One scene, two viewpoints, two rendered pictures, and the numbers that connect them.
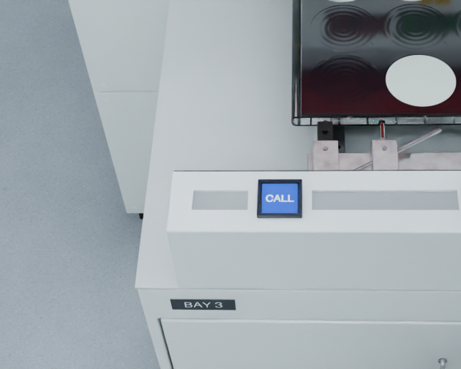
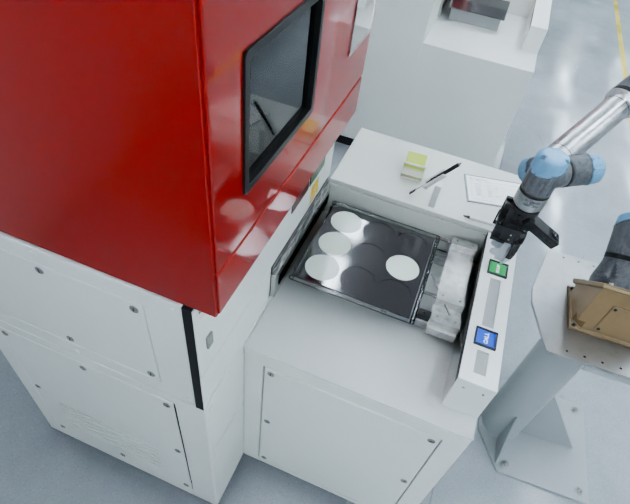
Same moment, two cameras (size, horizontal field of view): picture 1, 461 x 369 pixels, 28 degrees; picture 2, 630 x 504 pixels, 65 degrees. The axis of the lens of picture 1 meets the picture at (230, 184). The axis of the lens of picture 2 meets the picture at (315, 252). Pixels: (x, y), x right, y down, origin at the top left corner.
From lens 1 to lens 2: 126 cm
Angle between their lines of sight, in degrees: 51
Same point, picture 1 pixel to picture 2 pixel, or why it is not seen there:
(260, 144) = (394, 350)
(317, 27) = (351, 289)
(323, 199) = (486, 323)
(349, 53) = (375, 284)
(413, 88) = (407, 271)
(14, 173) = not seen: outside the picture
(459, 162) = (448, 277)
